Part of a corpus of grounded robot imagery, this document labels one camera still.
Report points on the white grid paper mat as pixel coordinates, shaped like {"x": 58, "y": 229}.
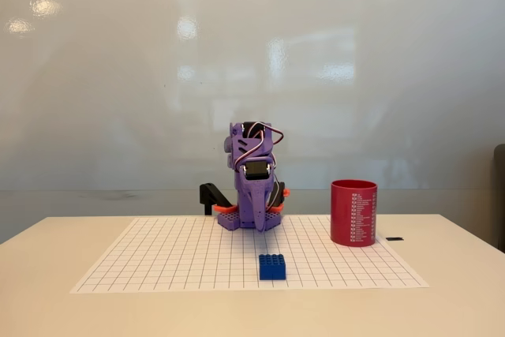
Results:
{"x": 177, "y": 258}

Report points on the black table clamp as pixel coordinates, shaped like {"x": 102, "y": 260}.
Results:
{"x": 209, "y": 193}

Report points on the blue toy brick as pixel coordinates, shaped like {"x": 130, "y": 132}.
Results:
{"x": 272, "y": 269}

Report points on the red cup with white print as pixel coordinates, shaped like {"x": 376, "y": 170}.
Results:
{"x": 347, "y": 214}

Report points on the small flat black strip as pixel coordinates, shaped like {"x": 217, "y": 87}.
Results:
{"x": 394, "y": 238}

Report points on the purple robot arm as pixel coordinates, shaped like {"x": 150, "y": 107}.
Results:
{"x": 233, "y": 143}

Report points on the orange clamp lever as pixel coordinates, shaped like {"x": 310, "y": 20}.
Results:
{"x": 286, "y": 192}
{"x": 225, "y": 208}

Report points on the purple gripper black servos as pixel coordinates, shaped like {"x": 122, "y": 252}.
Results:
{"x": 256, "y": 192}

